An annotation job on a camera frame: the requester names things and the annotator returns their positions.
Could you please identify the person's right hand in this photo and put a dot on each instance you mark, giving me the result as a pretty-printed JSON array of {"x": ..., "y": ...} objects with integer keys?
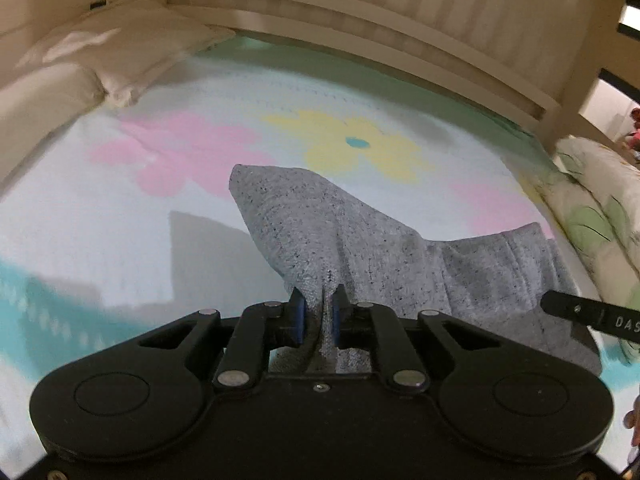
[{"x": 633, "y": 427}]

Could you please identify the floral printed bed sheet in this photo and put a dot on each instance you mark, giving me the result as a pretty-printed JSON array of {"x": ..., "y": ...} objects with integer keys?
[{"x": 150, "y": 200}]

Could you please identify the grey speckled pants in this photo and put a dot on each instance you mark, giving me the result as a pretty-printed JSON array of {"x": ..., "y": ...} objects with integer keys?
[{"x": 380, "y": 260}]

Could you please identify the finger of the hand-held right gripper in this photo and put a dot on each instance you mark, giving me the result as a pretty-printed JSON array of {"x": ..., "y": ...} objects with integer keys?
[{"x": 590, "y": 312}]

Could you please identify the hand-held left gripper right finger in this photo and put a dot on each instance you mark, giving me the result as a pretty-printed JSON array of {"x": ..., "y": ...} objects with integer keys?
[{"x": 336, "y": 321}]

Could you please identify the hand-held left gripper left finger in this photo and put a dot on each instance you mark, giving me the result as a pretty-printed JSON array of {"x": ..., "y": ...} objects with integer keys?
[{"x": 298, "y": 317}]

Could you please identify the leaf printed quilt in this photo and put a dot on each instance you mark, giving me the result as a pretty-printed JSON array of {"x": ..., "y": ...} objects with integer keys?
[{"x": 595, "y": 210}]

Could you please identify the white pillow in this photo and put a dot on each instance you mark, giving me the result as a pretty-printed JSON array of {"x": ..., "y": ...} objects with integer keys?
[{"x": 135, "y": 45}]

